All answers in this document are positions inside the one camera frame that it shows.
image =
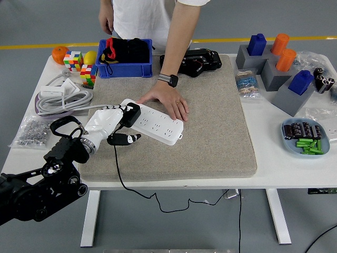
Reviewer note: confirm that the person's left forearm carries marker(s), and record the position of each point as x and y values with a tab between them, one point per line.
176	44

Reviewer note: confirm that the pale blue plate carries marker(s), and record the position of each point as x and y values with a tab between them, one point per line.
288	147

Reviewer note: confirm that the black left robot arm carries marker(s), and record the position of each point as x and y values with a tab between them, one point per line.
31	195

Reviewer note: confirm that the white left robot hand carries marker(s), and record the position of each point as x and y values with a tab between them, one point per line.
104	122

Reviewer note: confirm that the white table leg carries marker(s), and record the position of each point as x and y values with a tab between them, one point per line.
90	218
278	218

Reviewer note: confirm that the black wristwatch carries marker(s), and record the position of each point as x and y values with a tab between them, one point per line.
171	80

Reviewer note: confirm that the black mechanical device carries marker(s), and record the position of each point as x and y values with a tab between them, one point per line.
207	63

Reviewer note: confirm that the grey block holder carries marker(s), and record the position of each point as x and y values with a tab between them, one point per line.
243	61
286	101
272	78

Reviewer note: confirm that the multicolour puzzle cube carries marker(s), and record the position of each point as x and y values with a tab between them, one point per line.
73	61
88	75

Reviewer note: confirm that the black table control panel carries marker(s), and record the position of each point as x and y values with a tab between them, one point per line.
320	191

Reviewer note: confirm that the clear bag of metal nuts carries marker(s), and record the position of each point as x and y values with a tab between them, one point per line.
30	131

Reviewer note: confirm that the black plug adapter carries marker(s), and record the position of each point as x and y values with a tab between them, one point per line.
131	114

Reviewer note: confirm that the orange cylinder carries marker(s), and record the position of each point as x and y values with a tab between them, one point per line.
280	44
286	60

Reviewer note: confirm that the clear bag of resistors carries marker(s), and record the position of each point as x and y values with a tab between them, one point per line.
246	84

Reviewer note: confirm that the clear plastic bag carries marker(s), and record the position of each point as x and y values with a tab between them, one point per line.
318	113
309	59

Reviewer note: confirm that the grey-brown mat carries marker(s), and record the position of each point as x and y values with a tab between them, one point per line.
210	137

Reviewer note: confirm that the person's left hand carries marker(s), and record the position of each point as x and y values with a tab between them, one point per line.
168	98

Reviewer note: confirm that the silver bracket under table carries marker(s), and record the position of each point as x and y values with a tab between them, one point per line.
231	194

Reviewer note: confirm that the green battery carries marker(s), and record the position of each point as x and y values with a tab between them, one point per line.
304	141
303	144
311	152
319	145
312	144

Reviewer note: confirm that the yellow lemon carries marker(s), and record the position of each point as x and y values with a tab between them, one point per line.
89	57

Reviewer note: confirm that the person's torso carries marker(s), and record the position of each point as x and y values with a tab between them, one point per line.
142	21

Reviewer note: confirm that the blue plastic bin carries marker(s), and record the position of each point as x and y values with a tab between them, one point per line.
125	70

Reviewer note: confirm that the white power strip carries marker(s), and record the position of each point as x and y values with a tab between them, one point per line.
158	126

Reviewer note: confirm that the person's right forearm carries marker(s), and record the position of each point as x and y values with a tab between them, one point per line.
106	5

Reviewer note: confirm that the black fabric bundle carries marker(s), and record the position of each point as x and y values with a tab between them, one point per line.
136	51

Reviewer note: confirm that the person's right hand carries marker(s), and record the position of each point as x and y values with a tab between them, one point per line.
105	23

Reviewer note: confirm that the blue block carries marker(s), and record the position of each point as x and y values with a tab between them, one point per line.
300	82
257	46

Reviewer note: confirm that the orange fruit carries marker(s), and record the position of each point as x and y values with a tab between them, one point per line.
59	54

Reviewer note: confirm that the white rectangular box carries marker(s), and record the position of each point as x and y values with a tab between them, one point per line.
52	92

